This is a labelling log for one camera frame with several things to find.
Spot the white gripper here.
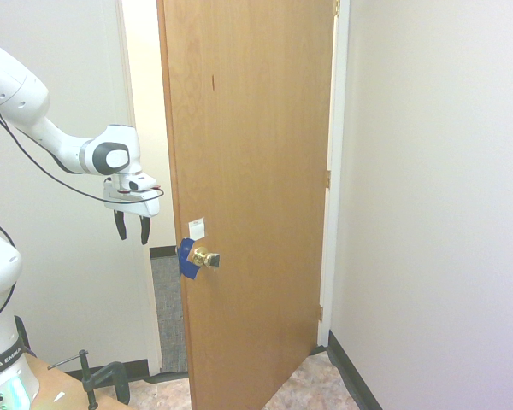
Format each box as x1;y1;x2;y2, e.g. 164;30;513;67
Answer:
102;177;161;246

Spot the brown wooden door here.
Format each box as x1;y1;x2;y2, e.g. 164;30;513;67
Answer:
156;0;339;410

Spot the brass door knob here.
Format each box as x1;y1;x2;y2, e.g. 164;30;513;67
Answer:
191;246;221;270

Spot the blue tape strip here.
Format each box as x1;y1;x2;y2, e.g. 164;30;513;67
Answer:
176;237;201;282

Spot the black metal table clamp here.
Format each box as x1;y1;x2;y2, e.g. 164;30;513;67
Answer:
47;349;130;410

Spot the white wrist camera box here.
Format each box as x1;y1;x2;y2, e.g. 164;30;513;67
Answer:
127;173;161;196

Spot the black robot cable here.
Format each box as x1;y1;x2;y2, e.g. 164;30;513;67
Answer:
0;76;165;203

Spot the black wall baseboard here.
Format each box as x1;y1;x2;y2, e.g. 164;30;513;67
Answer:
65;359;150;381
327;329;383;410

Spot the white door frame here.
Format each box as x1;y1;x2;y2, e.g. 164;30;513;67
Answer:
115;0;351;377

